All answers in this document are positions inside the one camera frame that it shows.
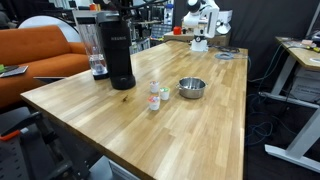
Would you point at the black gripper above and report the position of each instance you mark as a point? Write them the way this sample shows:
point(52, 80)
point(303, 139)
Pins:
point(122, 7)

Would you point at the black Keurig coffee maker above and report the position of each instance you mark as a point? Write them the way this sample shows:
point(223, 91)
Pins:
point(118, 60)

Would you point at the coffee pod green lid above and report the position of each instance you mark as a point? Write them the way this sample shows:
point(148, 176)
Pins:
point(164, 94)

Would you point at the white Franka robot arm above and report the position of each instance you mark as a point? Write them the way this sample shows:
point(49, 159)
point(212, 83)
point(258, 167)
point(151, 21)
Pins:
point(201, 20)

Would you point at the coffee pod multicolour lid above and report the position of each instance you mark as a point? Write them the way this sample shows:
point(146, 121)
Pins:
point(154, 87)

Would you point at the stainless steel pot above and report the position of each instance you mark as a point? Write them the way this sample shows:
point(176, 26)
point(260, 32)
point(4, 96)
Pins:
point(191, 90)

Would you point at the small orange object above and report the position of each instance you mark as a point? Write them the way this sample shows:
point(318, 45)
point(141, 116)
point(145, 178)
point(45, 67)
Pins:
point(95, 7)

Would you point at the blue capped white bottle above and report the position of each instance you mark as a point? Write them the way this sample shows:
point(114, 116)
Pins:
point(169, 15)

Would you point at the clear water reservoir black lid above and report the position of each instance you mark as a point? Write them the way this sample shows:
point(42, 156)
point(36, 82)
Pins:
point(96, 63)

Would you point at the white round chair back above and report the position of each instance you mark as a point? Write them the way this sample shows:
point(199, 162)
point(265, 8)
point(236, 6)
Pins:
point(63, 25)

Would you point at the small brown scrap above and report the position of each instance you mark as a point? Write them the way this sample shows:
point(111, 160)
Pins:
point(125, 98)

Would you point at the small clear bottle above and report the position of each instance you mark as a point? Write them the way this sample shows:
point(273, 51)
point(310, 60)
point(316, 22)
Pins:
point(154, 103)

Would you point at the orange sofa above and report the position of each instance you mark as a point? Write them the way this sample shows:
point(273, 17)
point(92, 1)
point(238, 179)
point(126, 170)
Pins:
point(36, 60)

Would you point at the black flat board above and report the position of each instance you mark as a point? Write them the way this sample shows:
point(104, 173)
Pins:
point(48, 79)

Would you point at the grey tablet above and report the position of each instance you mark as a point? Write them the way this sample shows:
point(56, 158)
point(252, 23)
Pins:
point(15, 71)

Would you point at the grey floor bin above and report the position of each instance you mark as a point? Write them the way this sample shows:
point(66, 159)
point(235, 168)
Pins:
point(115, 170)

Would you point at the black metal cart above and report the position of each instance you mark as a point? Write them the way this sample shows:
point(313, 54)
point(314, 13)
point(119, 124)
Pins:
point(30, 153)

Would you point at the white printed box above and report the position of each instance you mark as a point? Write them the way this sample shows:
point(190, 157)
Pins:
point(306, 86)

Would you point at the white frame wooden desk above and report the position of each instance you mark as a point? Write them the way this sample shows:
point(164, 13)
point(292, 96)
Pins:
point(300, 55)

